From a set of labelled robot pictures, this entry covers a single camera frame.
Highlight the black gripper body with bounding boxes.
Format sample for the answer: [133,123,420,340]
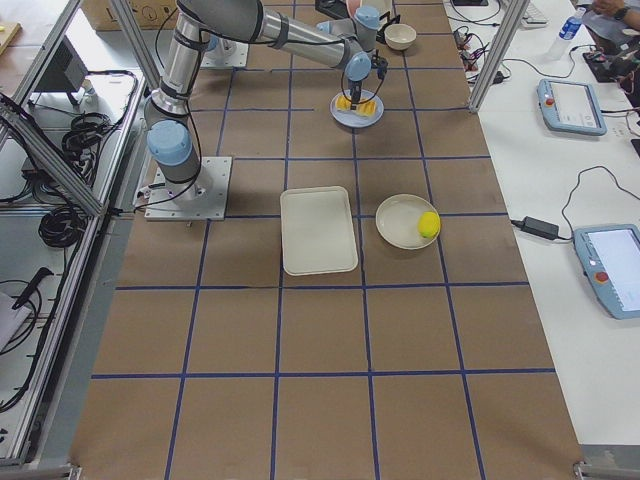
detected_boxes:
[347,55,388,100]

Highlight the orange striped bread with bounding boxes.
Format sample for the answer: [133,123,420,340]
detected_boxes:
[334,95,377,117]

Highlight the blue plate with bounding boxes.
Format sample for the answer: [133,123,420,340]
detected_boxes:
[330,94,384,128]

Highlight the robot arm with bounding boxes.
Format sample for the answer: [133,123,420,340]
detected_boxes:
[144,1,387,206]
[205,35,237,61]

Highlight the pink plate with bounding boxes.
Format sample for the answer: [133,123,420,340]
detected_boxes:
[344,0,361,18]

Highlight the white shallow bowl plate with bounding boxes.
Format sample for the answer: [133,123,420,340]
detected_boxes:
[376,194,439,250]

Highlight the small white bowl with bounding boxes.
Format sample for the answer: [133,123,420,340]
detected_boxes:
[384,23,417,51]

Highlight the black dish rack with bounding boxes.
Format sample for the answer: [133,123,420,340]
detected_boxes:
[315,0,400,33]

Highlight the white rectangular tray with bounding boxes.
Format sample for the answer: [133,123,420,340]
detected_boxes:
[280,186,358,276]

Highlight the yellow lemon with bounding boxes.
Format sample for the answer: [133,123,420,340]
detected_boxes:
[417,211,441,238]

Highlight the teach pendant tablet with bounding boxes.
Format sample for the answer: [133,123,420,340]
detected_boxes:
[573,224,639,320]
[536,79,607,136]

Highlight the plastic water bottle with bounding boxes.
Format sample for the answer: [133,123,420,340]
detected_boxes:
[547,7,587,60]

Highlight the cardboard box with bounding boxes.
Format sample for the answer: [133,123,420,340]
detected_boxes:
[81,0,178,31]

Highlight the black power adapter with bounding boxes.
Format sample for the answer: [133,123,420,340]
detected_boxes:
[521,216,559,240]

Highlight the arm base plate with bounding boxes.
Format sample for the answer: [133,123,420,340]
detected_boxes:
[201,36,249,69]
[144,156,232,221]

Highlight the aluminium frame post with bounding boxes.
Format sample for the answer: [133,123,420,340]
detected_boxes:
[468,0,529,113]

